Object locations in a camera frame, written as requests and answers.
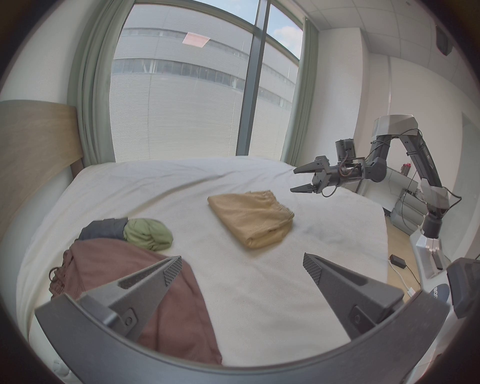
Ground window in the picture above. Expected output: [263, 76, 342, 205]
[109, 0, 304, 163]

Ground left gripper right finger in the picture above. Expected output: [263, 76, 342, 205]
[303, 252, 406, 343]

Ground black garment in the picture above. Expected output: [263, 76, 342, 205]
[78, 218, 130, 241]

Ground brown shorts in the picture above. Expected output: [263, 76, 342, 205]
[49, 238, 224, 365]

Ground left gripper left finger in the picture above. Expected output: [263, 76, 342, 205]
[77, 256, 184, 343]

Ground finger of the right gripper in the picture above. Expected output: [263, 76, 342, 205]
[290, 182, 320, 195]
[293, 159, 324, 175]

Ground green garment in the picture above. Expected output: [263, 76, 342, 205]
[123, 218, 174, 251]

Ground tan shorts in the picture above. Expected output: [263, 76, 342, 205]
[207, 190, 294, 249]

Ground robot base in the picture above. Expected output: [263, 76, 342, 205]
[410, 232, 467, 372]

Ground grey-green curtain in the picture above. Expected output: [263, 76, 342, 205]
[281, 17, 319, 166]
[67, 0, 136, 167]

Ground bed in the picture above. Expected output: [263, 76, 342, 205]
[0, 99, 389, 376]

